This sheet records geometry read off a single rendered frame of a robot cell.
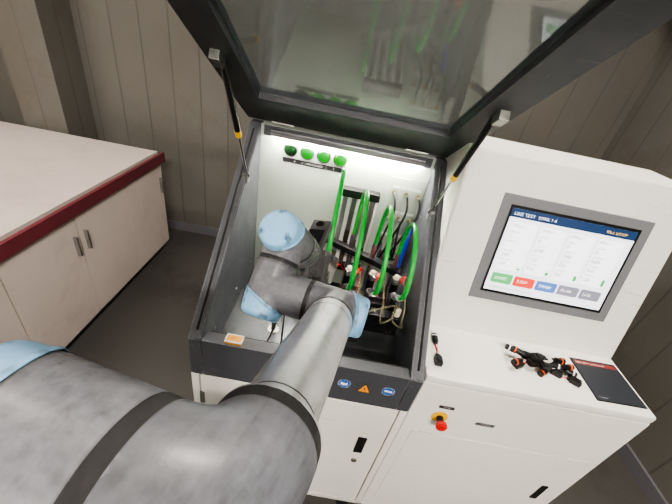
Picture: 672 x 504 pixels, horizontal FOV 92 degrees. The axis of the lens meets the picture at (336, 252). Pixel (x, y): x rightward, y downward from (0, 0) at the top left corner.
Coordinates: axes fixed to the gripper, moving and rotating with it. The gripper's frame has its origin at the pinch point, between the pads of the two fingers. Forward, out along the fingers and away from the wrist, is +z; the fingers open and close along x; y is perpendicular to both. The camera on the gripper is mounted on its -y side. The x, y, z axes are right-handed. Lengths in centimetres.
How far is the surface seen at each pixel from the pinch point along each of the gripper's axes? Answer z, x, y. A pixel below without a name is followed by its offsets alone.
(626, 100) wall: 140, 150, -177
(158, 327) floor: 102, -133, 31
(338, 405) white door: 28.9, 4.1, 38.6
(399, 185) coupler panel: 25.4, 13.9, -39.4
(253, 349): 7.4, -19.3, 25.6
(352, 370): 16.2, 8.8, 26.4
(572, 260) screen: 28, 71, -18
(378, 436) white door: 43, 17, 48
